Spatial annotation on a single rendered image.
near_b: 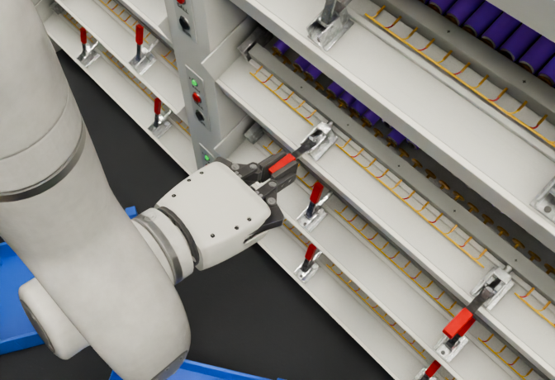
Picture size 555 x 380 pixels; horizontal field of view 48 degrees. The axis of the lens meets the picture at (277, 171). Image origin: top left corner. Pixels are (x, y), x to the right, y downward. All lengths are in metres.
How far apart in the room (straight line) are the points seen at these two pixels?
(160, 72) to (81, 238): 0.69
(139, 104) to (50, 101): 0.99
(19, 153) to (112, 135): 1.08
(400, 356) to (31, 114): 0.83
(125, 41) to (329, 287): 0.58
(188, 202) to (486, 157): 0.31
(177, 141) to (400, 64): 0.74
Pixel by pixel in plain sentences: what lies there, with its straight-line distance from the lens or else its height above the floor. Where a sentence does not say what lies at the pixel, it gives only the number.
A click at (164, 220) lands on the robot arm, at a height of 0.57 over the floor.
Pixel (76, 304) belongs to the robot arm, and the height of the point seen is 0.67.
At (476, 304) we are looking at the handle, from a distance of 0.69.
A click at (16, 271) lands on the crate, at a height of 0.00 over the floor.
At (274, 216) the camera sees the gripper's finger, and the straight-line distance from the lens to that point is 0.70.
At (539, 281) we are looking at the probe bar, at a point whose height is 0.53.
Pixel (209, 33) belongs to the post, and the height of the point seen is 0.57.
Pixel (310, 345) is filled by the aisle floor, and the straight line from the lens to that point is 1.18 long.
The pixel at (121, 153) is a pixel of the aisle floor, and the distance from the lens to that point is 1.42.
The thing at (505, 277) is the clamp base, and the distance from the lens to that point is 0.70.
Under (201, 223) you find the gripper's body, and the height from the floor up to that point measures 0.55.
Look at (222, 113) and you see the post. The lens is 0.93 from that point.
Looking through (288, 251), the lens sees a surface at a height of 0.11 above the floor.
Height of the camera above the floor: 1.13
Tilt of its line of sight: 57 degrees down
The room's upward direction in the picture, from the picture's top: straight up
